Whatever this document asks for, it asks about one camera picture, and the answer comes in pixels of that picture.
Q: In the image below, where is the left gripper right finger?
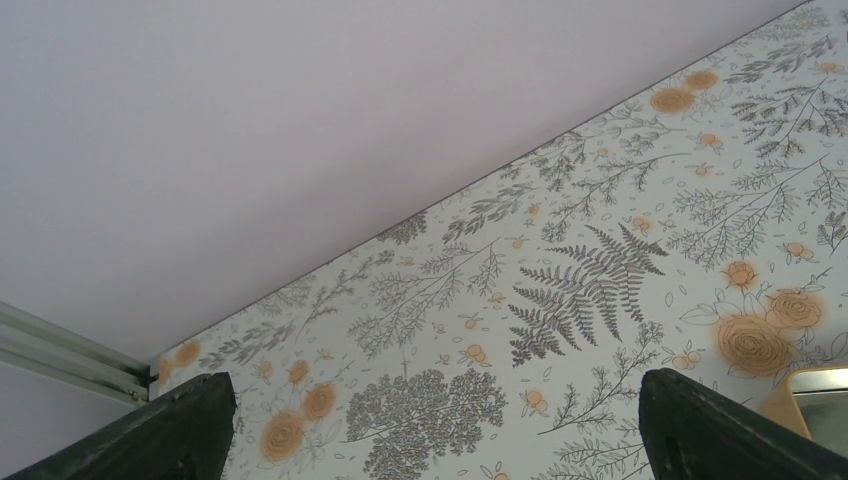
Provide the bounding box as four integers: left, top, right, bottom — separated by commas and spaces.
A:
638, 368, 847, 479

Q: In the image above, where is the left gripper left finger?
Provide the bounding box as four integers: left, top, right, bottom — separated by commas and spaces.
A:
9, 372, 237, 479

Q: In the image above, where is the empty gold tin lid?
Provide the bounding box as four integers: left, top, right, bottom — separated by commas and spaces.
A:
760, 367, 847, 457

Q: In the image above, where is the floral patterned table mat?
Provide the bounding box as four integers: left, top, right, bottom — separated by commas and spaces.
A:
157, 1, 847, 479

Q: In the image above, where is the aluminium corner frame post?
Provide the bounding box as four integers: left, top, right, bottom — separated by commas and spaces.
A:
1, 302, 153, 406

